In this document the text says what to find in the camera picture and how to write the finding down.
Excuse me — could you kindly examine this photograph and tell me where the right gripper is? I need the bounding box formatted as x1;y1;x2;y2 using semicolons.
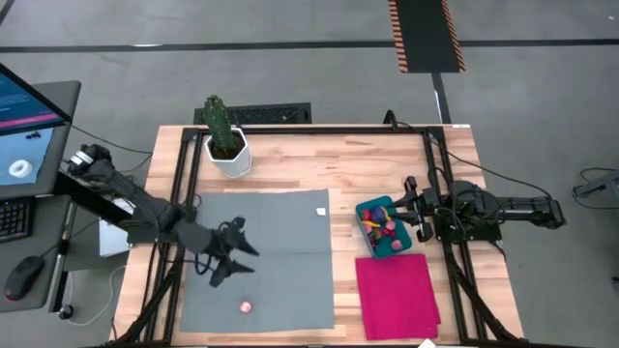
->
385;176;442;243

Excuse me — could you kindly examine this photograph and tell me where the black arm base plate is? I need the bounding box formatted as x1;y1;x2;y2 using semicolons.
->
434;212;504;244
126;217;161;246

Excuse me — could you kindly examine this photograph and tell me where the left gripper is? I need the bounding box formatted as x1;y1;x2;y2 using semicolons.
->
205;217;260;289

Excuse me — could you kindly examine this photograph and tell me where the teal plastic tupperware container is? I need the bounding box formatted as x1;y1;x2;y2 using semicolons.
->
354;194;414;259

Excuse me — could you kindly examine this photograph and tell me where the grey cloth mat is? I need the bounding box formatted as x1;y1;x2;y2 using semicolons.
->
178;188;337;334

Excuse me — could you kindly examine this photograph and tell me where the black orange-striped floor mat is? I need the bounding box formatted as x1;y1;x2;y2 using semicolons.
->
387;0;467;74

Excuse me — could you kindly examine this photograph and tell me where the black grille panel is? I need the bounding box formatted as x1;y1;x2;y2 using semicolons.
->
192;101;313;126

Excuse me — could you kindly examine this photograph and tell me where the thin black monitor cable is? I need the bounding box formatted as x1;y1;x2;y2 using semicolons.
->
70;124;155;157

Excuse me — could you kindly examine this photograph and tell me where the black aluminium table frame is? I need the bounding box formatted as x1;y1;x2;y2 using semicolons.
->
109;124;526;348

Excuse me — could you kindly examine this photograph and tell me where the black backlit keyboard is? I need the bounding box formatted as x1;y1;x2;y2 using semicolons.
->
0;196;36;244

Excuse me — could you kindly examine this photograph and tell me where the grey side desk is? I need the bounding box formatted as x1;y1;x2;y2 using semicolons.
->
0;192;74;314

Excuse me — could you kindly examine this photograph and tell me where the grey floor device with cable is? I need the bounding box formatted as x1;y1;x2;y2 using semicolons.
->
573;166;619;233

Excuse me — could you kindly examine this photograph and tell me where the computer monitor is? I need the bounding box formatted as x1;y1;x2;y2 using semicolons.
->
0;62;82;200

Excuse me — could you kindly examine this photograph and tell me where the white hexagonal plant pot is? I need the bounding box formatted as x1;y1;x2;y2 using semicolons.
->
203;126;253;179

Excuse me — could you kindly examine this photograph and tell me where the magenta cloth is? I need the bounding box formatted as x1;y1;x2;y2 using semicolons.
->
354;252;442;341

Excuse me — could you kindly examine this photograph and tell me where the green cactus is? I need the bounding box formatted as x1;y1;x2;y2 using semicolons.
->
201;94;238;152

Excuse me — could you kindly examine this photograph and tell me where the black computer mouse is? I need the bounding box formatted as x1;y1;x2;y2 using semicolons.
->
3;255;44;304

